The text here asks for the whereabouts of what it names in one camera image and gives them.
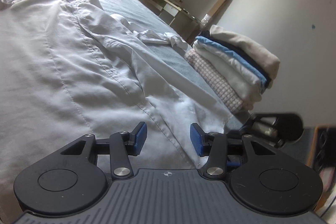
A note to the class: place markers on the white folded garment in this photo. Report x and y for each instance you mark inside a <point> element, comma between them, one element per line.
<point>236,66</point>

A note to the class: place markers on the wooden furniture piece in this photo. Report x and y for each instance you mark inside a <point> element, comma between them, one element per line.
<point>311,145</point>

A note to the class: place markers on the cream folded garment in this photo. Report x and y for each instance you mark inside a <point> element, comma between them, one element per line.
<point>236,82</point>

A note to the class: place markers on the white shirt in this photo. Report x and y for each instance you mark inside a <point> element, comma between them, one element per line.
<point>92,61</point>

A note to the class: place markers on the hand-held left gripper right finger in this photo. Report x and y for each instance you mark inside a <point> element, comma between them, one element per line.
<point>197,140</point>

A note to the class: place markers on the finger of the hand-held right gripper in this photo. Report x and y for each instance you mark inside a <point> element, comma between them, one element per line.
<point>265,132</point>
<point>233,162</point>

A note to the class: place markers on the grey bed blanket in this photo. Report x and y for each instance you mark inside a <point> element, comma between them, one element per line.
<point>168,56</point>

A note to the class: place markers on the blue folded garment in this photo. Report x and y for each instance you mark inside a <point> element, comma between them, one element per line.
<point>236,54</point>

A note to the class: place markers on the pink houndstooth folded garment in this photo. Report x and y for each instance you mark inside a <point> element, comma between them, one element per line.
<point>218,82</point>

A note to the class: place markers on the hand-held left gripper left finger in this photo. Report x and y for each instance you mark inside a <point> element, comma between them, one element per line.
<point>139,137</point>

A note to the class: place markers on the navy folded garment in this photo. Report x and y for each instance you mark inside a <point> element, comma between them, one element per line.
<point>252,62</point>

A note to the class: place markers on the long cardboard box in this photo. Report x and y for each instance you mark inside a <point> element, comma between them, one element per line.
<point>218,5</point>

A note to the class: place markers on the white bedside desk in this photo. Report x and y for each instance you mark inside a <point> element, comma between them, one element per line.
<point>176,14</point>

